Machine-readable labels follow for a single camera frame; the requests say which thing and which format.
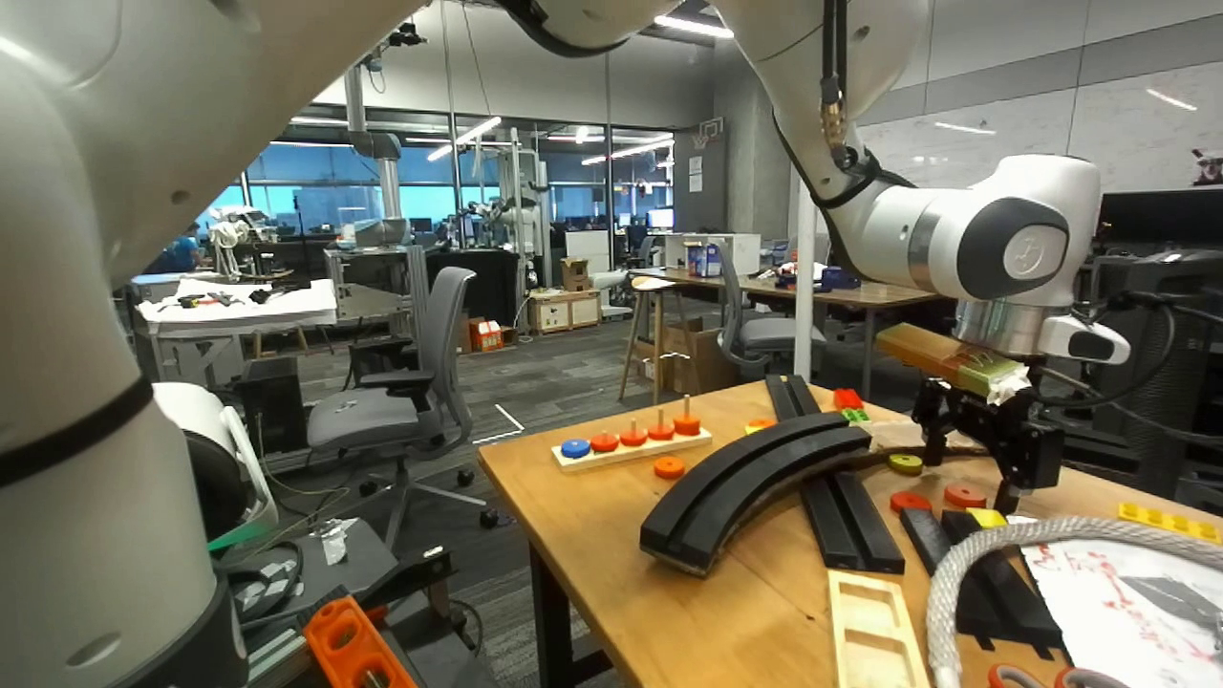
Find white paper sheet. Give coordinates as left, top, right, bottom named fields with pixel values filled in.
left=1017, top=532, right=1223, bottom=688

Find long wooden desk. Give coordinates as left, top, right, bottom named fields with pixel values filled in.
left=626, top=263, right=941, bottom=397

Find orange plastic tool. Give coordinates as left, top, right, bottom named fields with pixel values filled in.
left=304, top=594, right=418, bottom=688

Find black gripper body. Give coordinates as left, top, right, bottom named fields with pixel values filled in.
left=947, top=380, right=1068, bottom=463

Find long straight black track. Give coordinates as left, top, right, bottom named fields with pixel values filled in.
left=761, top=372, right=910, bottom=576

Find white pole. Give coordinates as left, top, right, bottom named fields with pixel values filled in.
left=793, top=175, right=817, bottom=385

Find orange handled scissors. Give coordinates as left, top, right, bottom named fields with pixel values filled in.
left=988, top=656, right=1112, bottom=688

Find grey office chair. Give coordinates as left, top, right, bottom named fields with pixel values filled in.
left=273, top=263, right=504, bottom=549
left=719, top=253, right=799, bottom=380

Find white braided hose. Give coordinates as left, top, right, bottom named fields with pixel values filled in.
left=924, top=512, right=1223, bottom=688

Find short straight black track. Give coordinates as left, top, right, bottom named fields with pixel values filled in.
left=932, top=510, right=1068, bottom=662

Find curved black track piece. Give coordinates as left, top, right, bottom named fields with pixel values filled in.
left=638, top=409, right=877, bottom=576

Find shape sorter board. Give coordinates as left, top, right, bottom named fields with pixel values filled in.
left=822, top=565, right=932, bottom=688

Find yellow lego strip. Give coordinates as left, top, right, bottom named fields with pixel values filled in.
left=1115, top=497, right=1223, bottom=549

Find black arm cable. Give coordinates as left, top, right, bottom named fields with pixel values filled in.
left=816, top=0, right=894, bottom=205

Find wooden stool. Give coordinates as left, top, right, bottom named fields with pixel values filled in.
left=619, top=273, right=699, bottom=407

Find white work table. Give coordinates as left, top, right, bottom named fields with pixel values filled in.
left=133, top=275, right=341, bottom=385

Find cardboard boxes on floor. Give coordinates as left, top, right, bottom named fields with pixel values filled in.
left=529, top=282, right=604, bottom=335

